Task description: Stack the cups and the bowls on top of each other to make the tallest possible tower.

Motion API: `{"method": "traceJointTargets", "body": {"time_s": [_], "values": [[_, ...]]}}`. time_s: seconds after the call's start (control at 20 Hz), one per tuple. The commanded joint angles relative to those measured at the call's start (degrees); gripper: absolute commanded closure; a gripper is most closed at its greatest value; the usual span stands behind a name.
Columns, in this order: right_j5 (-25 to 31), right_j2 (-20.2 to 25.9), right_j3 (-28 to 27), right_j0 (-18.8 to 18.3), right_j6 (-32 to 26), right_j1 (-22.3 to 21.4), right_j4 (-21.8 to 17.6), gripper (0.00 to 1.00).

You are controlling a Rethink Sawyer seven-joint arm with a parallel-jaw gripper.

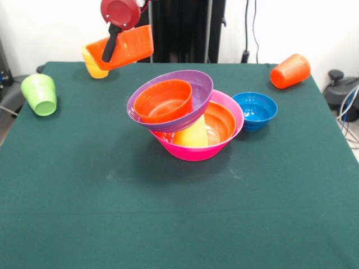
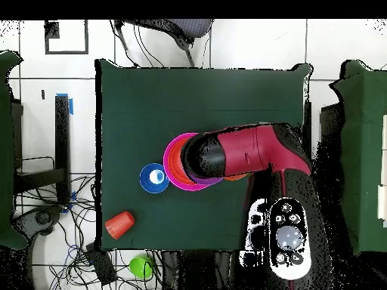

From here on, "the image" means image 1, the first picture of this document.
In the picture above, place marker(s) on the yellow plastic cup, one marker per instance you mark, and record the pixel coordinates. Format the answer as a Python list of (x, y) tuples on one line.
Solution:
[(94, 71), (193, 137)]

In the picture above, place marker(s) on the blue plastic bowl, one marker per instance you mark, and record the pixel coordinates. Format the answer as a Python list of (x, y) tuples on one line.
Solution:
[(256, 112)]

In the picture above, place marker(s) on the dark green table cloth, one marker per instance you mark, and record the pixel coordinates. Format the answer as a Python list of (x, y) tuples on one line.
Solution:
[(168, 224)]

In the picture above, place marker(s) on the black chair base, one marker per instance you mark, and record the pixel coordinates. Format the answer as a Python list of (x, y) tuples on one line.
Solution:
[(11, 92), (339, 89)]

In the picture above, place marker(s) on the orange plastic cup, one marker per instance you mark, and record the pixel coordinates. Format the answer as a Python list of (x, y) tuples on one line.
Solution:
[(291, 71)]

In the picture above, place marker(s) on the green plastic cup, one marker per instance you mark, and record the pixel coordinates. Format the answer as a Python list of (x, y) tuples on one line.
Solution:
[(40, 95)]

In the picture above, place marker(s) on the purple plastic bowl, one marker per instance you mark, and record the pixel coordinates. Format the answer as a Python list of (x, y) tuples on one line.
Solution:
[(202, 87)]

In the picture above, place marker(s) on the large pink plastic bowl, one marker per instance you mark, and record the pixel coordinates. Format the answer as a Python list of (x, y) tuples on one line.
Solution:
[(193, 154)]

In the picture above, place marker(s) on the small orange plastic bowl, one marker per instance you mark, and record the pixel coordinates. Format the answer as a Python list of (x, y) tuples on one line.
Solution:
[(134, 47), (168, 92)]

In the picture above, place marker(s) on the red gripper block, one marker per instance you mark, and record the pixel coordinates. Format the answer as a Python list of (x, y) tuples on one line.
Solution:
[(120, 12)]

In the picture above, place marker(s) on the large orange plastic bowl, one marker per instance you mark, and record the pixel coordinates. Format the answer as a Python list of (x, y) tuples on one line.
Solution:
[(221, 123)]

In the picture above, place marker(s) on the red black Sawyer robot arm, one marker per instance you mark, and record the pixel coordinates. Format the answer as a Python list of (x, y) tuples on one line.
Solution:
[(142, 2)]

